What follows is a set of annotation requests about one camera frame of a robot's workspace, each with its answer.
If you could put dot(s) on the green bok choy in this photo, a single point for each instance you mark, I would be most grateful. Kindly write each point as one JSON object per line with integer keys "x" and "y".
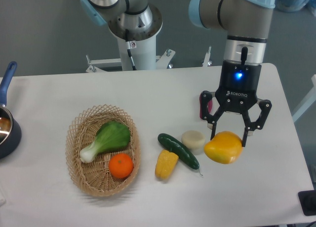
{"x": 112, "y": 136}

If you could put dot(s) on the red pink object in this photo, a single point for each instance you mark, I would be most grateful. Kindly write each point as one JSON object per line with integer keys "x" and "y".
{"x": 205, "y": 104}

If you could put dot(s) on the yellow bell pepper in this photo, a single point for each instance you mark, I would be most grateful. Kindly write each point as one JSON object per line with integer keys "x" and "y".
{"x": 165, "y": 165}

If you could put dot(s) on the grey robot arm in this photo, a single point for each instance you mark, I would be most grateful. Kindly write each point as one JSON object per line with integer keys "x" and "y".
{"x": 247, "y": 23}

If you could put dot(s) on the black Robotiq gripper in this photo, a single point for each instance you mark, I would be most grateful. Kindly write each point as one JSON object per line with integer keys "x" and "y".
{"x": 238, "y": 86}

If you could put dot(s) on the dark blue saucepan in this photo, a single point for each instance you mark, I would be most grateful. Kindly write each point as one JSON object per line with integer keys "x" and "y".
{"x": 10, "y": 131}

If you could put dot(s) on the dark green cucumber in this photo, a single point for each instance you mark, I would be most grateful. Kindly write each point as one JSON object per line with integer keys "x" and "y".
{"x": 173, "y": 145}

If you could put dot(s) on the woven wicker basket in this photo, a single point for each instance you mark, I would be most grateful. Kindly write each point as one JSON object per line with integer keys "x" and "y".
{"x": 94, "y": 178}

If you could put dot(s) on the white round radish slice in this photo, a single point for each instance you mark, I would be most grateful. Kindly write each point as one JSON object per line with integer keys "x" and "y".
{"x": 193, "y": 140}

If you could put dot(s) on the white frame at right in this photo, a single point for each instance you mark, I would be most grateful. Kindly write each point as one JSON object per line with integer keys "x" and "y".
{"x": 306, "y": 102}

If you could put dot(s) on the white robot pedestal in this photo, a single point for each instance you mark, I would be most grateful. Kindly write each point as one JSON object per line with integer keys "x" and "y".
{"x": 136, "y": 38}

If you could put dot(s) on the orange tangerine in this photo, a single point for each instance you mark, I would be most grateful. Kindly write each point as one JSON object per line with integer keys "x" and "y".
{"x": 121, "y": 166}

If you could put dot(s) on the black device at edge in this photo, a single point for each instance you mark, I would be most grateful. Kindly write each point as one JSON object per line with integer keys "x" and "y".
{"x": 308, "y": 202}

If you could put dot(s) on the yellow orange mango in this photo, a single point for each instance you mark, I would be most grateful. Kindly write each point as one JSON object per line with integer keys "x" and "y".
{"x": 224, "y": 148}

